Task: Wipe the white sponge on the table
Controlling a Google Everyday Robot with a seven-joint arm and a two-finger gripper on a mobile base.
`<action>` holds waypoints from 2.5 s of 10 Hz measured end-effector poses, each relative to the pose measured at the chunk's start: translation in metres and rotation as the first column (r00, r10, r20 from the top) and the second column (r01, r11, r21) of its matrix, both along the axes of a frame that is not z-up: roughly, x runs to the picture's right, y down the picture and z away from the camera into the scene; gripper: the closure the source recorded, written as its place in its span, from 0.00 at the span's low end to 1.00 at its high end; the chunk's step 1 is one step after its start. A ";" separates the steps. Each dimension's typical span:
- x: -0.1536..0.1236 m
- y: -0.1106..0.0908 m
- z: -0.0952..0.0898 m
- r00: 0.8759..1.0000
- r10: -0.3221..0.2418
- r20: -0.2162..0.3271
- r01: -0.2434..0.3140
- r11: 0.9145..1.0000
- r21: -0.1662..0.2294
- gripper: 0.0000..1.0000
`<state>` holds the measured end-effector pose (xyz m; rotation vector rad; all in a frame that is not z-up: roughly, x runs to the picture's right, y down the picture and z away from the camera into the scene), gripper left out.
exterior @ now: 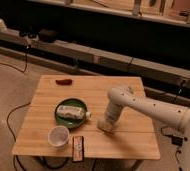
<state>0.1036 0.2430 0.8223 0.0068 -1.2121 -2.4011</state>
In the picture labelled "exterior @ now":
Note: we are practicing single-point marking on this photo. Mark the white paper cup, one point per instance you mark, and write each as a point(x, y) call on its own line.
point(58, 136)

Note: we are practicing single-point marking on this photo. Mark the black power adapter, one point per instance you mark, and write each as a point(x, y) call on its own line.
point(176, 140)

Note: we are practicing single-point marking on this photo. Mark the green plate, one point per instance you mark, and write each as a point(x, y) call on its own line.
point(67, 122)

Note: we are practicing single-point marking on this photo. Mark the red chili pepper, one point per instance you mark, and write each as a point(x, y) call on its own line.
point(63, 82)

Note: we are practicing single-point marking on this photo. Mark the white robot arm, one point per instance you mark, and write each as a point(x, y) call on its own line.
point(175, 116)

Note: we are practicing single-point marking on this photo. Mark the clear plastic bottle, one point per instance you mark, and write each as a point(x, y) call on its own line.
point(72, 112)

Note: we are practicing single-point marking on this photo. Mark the orange snack box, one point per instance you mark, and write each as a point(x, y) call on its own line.
point(78, 148)

